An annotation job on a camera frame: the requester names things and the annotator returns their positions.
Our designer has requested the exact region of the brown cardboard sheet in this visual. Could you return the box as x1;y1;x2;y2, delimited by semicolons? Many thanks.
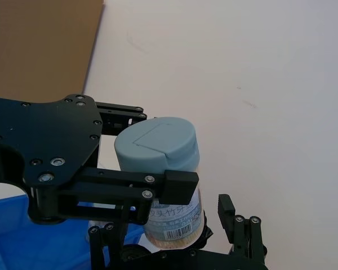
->
0;0;106;98

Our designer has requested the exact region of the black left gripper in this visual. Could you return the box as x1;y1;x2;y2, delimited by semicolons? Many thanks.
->
0;94;200;226

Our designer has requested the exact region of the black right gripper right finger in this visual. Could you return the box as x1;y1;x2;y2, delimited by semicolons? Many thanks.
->
217;193;268;263

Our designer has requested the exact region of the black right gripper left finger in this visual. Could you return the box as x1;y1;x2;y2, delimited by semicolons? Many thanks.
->
87;220;130;270

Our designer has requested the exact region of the blue plastic bin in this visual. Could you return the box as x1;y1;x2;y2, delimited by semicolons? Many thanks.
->
0;193;147;270

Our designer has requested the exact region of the toothpick jar with grey-blue lid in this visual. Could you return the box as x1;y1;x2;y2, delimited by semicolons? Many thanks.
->
114;116;208;250

